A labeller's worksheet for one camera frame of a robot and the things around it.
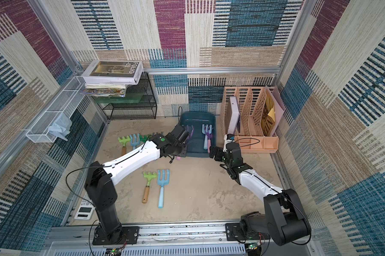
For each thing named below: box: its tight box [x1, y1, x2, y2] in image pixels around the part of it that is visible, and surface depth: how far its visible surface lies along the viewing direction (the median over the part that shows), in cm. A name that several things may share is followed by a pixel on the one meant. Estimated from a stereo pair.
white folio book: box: [81, 59, 144, 85], surface depth 85 cm
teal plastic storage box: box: [179, 111, 217, 158], surface depth 111 cm
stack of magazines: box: [79, 84, 127, 98], surface depth 83 cm
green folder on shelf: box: [94, 94, 144, 104], surface depth 96 cm
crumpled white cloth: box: [47, 112, 73, 142], surface depth 69 cm
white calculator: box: [74, 191, 96, 221], surface depth 81 cm
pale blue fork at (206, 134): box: [201, 123, 208, 150], surface depth 110 cm
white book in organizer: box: [227, 96, 241, 134], surface depth 101 cm
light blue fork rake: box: [129, 133, 140, 150], surface depth 110 cm
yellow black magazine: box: [262, 89, 276, 136], surface depth 95 cm
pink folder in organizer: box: [266, 85, 286, 136], surface depth 89 cm
